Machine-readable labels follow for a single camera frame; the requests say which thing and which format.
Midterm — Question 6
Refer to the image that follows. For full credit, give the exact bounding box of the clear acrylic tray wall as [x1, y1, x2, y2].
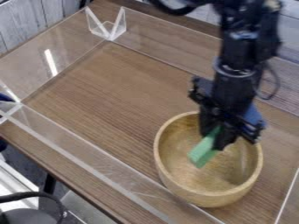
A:
[0, 3, 299, 224]

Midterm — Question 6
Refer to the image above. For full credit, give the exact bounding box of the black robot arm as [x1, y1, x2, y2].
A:
[148, 0, 283, 151]

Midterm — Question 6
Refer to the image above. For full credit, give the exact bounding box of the black table leg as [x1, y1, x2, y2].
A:
[43, 174, 56, 194]

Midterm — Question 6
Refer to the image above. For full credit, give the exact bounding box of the green rectangular block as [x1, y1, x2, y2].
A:
[187, 126, 220, 168]

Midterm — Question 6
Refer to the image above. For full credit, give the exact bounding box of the brown wooden bowl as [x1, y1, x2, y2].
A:
[153, 111, 264, 207]

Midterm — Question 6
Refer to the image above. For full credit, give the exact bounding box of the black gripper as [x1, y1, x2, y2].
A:
[188, 59, 265, 151]

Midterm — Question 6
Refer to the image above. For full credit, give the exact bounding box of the clear acrylic corner bracket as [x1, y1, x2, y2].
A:
[84, 7, 127, 41]

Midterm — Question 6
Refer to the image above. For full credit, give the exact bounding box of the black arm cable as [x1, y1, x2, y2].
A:
[255, 62, 281, 101]

